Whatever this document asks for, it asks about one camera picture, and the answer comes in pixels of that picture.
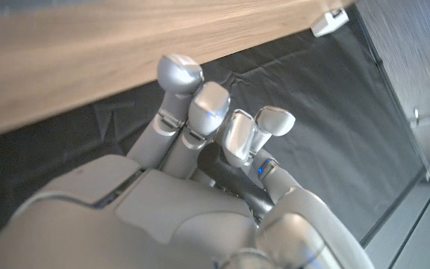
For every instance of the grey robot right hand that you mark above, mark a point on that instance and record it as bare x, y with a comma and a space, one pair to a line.
162, 216

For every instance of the black backdrop curtain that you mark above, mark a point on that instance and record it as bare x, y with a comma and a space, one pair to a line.
330, 112

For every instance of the white power strip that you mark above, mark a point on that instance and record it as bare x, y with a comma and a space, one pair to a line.
328, 23

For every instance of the black backdrop stand pole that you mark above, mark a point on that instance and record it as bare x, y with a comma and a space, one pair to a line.
394, 93

